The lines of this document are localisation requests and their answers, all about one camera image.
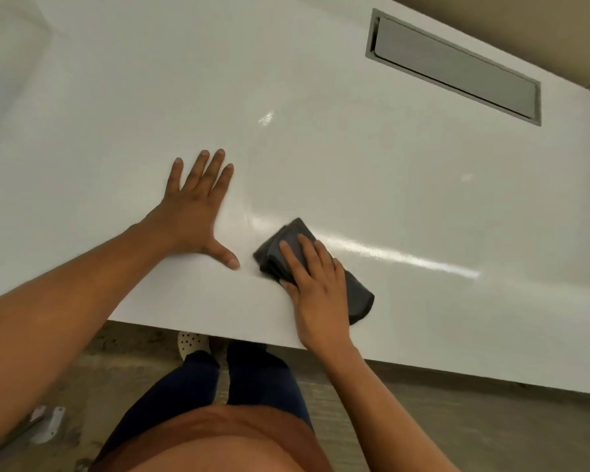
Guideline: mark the person's right hand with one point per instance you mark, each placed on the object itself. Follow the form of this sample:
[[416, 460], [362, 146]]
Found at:
[[319, 299]]

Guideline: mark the person's left hand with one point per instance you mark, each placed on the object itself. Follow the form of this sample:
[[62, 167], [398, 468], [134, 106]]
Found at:
[[189, 216]]

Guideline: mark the person's right little finger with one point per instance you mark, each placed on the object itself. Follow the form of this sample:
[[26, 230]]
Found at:
[[340, 272]]

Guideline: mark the person's right middle finger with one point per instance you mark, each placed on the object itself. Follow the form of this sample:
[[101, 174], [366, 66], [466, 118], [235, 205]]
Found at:
[[308, 254]]

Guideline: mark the person's right thumb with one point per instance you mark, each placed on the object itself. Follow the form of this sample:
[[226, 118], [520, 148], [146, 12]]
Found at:
[[290, 291]]

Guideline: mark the person's left middle finger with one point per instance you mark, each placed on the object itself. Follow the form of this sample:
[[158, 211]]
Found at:
[[210, 171]]

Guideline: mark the person's left thumb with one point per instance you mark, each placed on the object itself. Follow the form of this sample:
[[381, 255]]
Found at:
[[224, 254]]

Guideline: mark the person's left little finger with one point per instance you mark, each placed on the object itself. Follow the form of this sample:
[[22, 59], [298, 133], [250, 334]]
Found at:
[[174, 175]]

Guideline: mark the dark grey cleaning cloth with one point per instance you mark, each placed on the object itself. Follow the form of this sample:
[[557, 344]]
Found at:
[[356, 294]]

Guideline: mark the person's right forearm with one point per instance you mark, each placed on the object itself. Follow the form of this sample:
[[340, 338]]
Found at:
[[373, 412]]

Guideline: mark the person's left forearm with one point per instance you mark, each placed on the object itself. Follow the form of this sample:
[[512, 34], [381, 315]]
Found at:
[[54, 329]]

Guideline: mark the white perforated clog shoe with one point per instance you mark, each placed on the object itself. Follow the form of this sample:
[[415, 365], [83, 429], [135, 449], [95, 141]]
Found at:
[[192, 343]]

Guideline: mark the dark blue trousers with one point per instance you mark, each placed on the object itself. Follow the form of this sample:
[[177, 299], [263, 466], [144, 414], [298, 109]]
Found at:
[[236, 388]]

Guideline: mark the orange-brown shirt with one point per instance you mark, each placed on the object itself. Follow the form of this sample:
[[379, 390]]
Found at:
[[216, 444]]

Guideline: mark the clear plastic container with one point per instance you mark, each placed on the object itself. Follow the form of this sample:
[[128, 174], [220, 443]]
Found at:
[[5, 58]]

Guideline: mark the white table foot bracket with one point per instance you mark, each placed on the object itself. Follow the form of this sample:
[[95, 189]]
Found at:
[[49, 425]]

